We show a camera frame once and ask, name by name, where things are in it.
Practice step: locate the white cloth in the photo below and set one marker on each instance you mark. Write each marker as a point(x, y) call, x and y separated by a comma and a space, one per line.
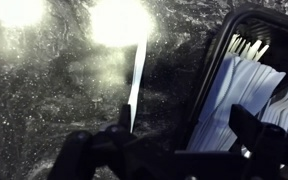
point(230, 100)
point(267, 15)

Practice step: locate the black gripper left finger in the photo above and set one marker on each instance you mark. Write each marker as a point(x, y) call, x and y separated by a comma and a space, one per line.
point(80, 153)

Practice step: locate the white plastic knife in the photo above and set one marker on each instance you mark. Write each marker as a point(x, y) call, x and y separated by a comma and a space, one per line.
point(138, 76)

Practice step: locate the white plastic fork bunch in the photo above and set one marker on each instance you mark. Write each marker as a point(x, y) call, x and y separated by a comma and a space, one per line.
point(247, 50)

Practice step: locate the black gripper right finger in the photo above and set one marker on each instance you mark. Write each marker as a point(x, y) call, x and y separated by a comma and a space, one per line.
point(270, 150)

